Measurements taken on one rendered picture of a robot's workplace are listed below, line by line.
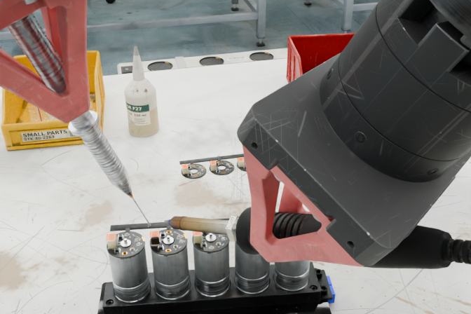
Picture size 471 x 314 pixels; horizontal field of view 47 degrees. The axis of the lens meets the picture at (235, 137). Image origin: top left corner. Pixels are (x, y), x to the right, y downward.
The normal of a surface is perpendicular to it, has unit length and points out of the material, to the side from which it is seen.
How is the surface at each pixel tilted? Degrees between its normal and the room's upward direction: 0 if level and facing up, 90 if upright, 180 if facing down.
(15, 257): 0
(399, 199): 29
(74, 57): 104
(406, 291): 0
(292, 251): 99
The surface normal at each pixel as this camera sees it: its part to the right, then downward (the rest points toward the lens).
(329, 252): -0.73, 0.58
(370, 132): -0.60, 0.43
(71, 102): 0.58, 0.55
